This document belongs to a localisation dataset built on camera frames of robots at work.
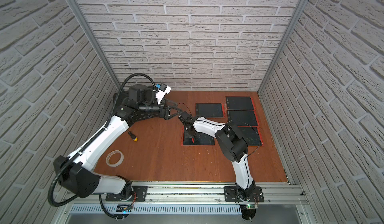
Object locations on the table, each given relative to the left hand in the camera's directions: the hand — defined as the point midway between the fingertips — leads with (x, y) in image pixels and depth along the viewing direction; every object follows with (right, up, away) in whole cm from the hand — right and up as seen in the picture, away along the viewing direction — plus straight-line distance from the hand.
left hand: (181, 107), depth 68 cm
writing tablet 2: (+40, -8, +35) cm, 54 cm away
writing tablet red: (+18, -3, +41) cm, 45 cm away
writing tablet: (+42, +3, +49) cm, 64 cm away
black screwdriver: (-32, -20, +23) cm, 44 cm away
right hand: (+5, -18, +27) cm, 33 cm away
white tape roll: (-38, -32, +15) cm, 52 cm away
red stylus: (+5, -22, +24) cm, 32 cm away
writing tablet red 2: (+8, -21, +24) cm, 33 cm away
